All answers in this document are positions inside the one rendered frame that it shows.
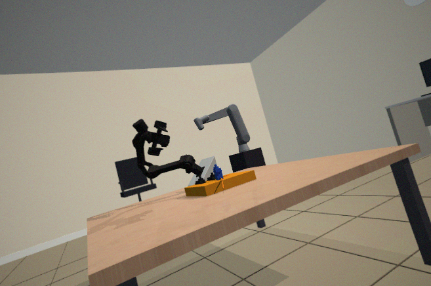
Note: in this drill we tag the orange flat panel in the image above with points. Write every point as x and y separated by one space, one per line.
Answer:
212 186

